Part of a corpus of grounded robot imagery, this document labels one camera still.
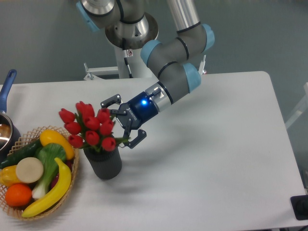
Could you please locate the orange fruit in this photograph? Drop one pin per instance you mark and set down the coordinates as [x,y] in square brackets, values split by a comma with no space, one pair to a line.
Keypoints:
[18,195]

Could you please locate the woven wicker basket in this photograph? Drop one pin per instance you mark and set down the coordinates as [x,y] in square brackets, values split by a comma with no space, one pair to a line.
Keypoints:
[24,140]

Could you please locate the red tulip bouquet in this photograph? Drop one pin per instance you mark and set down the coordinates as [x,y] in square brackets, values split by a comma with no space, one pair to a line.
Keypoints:
[91,130]

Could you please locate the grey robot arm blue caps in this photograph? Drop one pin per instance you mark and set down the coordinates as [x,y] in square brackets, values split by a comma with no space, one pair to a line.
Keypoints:
[134,32]

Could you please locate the green bok choy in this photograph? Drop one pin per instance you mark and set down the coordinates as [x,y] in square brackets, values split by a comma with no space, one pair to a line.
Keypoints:
[46,156]

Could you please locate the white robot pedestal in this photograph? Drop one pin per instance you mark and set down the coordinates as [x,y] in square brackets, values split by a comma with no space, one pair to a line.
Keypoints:
[129,64]

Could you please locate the green cucumber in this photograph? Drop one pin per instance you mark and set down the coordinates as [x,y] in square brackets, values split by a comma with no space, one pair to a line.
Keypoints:
[28,150]

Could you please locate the yellow squash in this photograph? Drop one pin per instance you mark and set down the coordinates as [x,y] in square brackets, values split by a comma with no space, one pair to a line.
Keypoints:
[51,136]

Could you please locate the beige round radish slice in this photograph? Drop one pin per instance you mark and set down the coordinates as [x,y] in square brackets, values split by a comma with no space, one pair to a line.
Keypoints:
[29,170]

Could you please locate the yellow banana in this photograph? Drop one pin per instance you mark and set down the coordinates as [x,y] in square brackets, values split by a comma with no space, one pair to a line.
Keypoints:
[54,195]

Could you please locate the blue handled steel pot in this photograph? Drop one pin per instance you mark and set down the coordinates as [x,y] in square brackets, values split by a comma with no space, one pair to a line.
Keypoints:
[9,134]

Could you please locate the white chair frame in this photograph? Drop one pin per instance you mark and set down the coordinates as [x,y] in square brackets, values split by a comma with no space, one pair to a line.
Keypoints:
[299,109]

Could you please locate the black device at table edge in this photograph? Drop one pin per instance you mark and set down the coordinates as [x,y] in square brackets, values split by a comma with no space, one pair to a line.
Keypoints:
[300,206]

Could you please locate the yellow bell pepper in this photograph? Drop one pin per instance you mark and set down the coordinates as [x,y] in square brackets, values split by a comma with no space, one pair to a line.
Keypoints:
[8,176]

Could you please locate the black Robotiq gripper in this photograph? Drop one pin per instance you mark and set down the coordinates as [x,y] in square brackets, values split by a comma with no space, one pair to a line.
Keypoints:
[137,113]

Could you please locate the dark grey ribbed vase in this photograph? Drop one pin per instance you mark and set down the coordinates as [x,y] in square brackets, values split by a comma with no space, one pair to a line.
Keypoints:
[103,155]

